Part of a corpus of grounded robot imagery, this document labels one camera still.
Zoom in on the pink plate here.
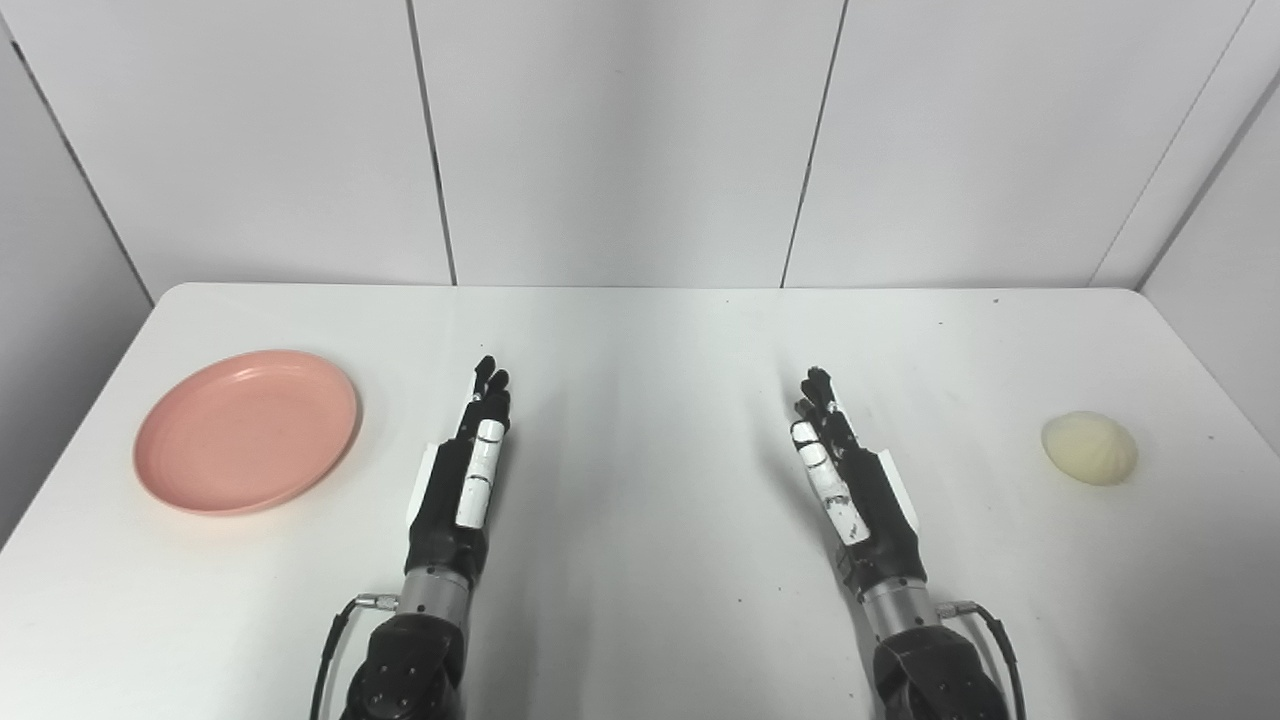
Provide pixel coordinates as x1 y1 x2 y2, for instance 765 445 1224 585
133 349 361 517

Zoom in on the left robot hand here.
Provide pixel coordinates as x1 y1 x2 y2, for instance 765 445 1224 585
405 355 513 578

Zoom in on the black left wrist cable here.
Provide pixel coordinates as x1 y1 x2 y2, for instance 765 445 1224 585
309 593 401 720

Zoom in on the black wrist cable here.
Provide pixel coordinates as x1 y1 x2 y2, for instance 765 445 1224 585
936 600 1029 720
309 593 401 720

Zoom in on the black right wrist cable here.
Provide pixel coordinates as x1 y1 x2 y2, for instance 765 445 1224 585
936 600 1029 720

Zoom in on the cream steamed bun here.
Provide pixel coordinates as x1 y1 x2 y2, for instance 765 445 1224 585
1041 411 1139 487

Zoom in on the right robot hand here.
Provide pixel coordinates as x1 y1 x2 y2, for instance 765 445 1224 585
789 366 929 601

